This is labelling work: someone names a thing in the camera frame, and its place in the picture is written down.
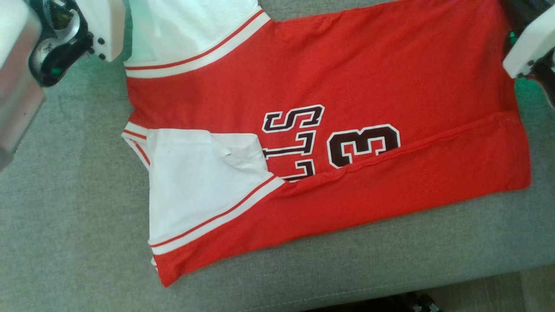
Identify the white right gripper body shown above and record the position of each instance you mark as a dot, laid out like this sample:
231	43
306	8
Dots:
531	47

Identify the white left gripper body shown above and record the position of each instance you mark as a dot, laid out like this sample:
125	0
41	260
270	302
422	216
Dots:
104	21

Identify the red white basketball jersey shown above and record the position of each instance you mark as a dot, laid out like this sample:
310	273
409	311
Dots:
347	65

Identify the grey fabric sofa seat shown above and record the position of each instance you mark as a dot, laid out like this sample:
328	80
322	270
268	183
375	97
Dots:
65	216

